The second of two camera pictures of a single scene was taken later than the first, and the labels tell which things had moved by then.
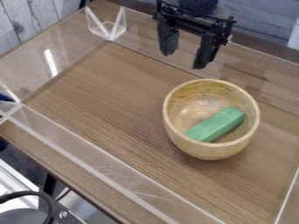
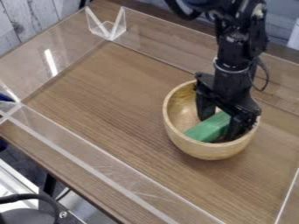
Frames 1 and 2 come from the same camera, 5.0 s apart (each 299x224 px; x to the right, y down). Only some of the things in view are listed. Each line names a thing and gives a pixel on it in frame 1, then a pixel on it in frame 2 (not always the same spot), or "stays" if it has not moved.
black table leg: [50, 185] stays
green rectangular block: [216, 125] stays
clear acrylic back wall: [267, 75] stays
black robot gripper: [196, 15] to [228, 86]
